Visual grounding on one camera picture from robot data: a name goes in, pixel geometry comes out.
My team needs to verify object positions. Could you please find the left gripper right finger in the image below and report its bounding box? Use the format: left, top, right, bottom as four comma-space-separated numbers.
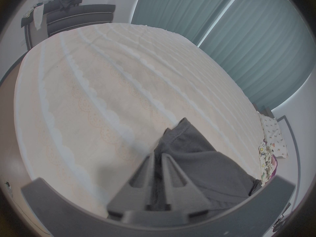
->
162, 154, 216, 213

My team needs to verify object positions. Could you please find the white printed garment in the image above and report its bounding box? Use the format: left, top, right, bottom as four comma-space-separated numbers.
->
258, 142, 277, 186

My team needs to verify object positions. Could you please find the blue-green curtain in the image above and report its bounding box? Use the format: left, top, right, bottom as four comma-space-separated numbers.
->
131, 0, 243, 45
197, 0, 316, 111

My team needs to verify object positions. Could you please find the white hanging cloth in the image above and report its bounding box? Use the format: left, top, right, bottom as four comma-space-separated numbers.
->
33, 5, 45, 31

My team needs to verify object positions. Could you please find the white printed pillow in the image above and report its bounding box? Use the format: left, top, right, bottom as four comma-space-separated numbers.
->
258, 114, 289, 158

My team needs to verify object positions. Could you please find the black T-shirt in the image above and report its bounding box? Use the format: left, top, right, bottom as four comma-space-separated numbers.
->
146, 118, 263, 210

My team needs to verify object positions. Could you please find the dark grey chest of drawers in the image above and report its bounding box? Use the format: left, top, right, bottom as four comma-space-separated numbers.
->
46, 4, 116, 37

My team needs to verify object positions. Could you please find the small black garment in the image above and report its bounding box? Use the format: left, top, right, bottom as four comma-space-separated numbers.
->
57, 0, 84, 10

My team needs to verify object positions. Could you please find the pink garment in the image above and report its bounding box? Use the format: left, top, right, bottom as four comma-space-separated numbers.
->
270, 156, 279, 178

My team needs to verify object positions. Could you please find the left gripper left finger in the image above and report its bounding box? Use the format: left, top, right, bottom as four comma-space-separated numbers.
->
107, 153, 155, 215

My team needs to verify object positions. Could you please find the grey bedside table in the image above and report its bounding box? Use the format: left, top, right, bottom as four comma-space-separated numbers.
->
253, 103, 275, 118

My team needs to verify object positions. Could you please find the bed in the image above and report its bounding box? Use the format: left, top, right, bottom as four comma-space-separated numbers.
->
13, 22, 297, 222

